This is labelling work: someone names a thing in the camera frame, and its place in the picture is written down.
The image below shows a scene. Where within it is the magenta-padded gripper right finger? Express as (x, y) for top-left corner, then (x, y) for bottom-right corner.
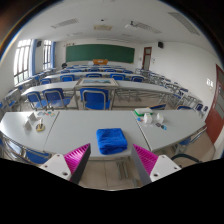
(131, 143), (183, 186)

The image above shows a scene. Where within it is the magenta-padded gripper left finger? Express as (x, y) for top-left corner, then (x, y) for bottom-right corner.
(39, 143), (92, 186)

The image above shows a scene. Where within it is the blue towel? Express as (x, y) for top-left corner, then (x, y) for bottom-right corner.
(96, 127), (129, 156)

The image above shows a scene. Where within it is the yellow tape roll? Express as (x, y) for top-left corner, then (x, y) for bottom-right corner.
(35, 122), (46, 132)

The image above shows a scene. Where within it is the small white box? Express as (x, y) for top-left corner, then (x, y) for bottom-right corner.
(143, 112), (153, 125)
(155, 112), (165, 124)

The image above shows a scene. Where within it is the printed paper sheet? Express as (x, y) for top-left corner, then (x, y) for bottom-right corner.
(36, 110), (56, 118)

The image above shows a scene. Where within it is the green and white flat box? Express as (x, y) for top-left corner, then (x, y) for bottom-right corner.
(134, 107), (154, 117)

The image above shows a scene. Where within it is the red-brown door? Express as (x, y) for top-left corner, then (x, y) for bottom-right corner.
(204, 64), (224, 145)

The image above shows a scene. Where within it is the group of blue chairs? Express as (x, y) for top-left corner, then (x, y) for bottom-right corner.
(0, 63), (211, 166)

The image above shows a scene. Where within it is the group of white classroom desks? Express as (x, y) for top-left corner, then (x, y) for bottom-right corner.
(3, 64), (201, 111)

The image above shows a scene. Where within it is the grey framed console desk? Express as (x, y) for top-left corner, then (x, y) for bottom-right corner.
(73, 77), (120, 111)

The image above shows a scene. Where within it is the brown door with window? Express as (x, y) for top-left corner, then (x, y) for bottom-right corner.
(141, 46), (153, 71)

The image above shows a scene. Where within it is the large white framed window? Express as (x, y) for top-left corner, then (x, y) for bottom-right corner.
(13, 39), (33, 86)

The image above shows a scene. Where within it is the blue curtain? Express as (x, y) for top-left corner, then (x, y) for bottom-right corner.
(30, 39), (38, 77)
(50, 41), (57, 69)

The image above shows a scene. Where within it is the narrow white framed window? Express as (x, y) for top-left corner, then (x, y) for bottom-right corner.
(42, 39), (53, 71)

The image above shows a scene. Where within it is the orange lectern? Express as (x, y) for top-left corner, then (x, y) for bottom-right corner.
(92, 58), (109, 66)

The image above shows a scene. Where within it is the green chalkboard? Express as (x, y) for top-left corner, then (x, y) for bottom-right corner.
(65, 43), (136, 64)

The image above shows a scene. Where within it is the group of ceiling lights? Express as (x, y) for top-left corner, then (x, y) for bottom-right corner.
(50, 11), (201, 36)

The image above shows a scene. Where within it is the white ceiling projector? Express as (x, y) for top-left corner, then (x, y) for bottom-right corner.
(124, 22), (138, 30)

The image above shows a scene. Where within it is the ceiling air vent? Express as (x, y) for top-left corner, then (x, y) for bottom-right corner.
(93, 24), (113, 32)

